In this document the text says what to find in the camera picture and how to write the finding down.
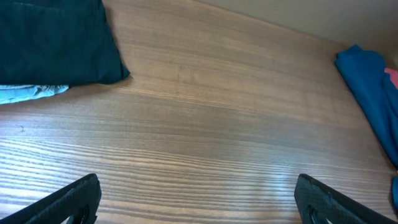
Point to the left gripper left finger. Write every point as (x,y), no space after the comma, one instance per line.
(76,203)

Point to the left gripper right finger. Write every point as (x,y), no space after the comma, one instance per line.
(318,203)

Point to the black shorts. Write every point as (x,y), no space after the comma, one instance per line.
(58,42)

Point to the folded light blue jeans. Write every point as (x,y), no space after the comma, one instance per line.
(18,93)

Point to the blue garment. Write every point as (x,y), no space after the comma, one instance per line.
(364,74)

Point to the red garment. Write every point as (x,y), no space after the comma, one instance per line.
(393,76)

